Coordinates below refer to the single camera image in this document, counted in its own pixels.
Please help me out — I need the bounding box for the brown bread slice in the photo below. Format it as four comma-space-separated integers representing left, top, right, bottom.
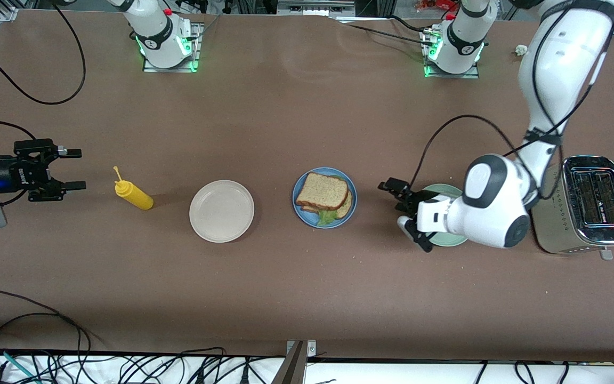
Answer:
295, 172, 349, 211
302, 189, 354, 219

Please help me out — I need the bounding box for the yellow squeeze bottle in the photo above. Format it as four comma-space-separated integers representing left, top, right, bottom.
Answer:
114, 166, 154, 211

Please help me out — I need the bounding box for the mint green plate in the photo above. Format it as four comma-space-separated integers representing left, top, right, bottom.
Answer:
422, 183, 470, 247

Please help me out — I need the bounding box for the blue plate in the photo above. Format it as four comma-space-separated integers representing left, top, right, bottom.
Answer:
292, 167, 358, 229

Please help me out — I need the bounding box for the beige plate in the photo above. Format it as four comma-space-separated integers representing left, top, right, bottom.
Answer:
189, 180, 255, 244

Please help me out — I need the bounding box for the beige chrome toaster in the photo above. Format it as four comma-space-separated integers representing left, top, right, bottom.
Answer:
531, 155, 614, 261

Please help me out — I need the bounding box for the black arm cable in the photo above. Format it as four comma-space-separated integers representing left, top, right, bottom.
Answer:
408, 0, 614, 195
0, 0, 87, 142

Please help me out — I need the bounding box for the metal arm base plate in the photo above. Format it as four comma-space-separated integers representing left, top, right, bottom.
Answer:
423, 27, 481, 79
143, 22, 204, 73

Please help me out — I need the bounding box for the black base cable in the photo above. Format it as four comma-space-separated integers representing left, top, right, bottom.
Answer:
339, 15, 435, 46

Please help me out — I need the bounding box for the teal cable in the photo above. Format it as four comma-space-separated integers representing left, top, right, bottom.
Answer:
0, 347, 44, 384

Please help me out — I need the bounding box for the grey metal bracket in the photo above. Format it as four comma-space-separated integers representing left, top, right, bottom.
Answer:
277, 0, 356, 17

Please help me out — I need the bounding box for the aluminium camera post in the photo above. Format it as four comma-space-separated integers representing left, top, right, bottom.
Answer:
271, 340, 318, 384

